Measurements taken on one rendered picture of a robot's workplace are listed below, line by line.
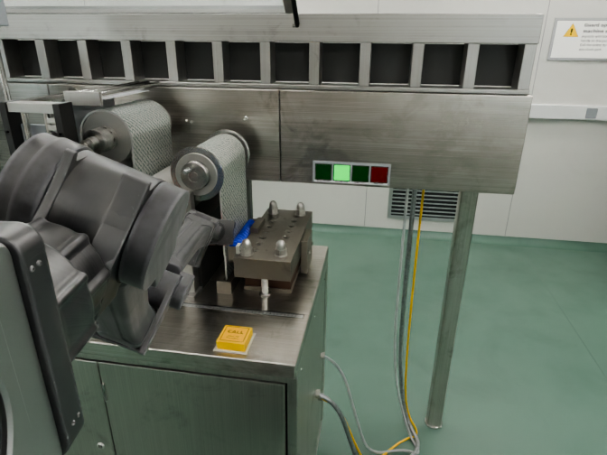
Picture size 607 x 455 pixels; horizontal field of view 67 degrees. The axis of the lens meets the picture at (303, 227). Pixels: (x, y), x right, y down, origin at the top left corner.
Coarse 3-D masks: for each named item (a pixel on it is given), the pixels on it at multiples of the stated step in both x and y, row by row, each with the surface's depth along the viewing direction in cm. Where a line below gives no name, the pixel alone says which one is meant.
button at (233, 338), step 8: (224, 328) 112; (232, 328) 112; (240, 328) 112; (248, 328) 112; (224, 336) 109; (232, 336) 109; (240, 336) 109; (248, 336) 110; (224, 344) 107; (232, 344) 107; (240, 344) 107
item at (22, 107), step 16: (0, 112) 109; (16, 112) 112; (32, 112) 109; (48, 112) 108; (64, 112) 108; (16, 128) 112; (32, 128) 113; (48, 128) 110; (64, 128) 109; (16, 144) 113
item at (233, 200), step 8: (240, 176) 139; (232, 184) 132; (240, 184) 140; (224, 192) 125; (232, 192) 133; (240, 192) 141; (224, 200) 126; (232, 200) 133; (240, 200) 141; (224, 208) 126; (232, 208) 134; (240, 208) 142; (224, 216) 127; (232, 216) 134; (240, 216) 142; (240, 224) 143; (224, 248) 129
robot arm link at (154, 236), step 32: (32, 160) 28; (0, 192) 28; (32, 192) 28; (160, 192) 30; (160, 224) 29; (128, 256) 29; (160, 256) 32; (128, 288) 41; (160, 288) 66; (128, 320) 49; (160, 320) 65
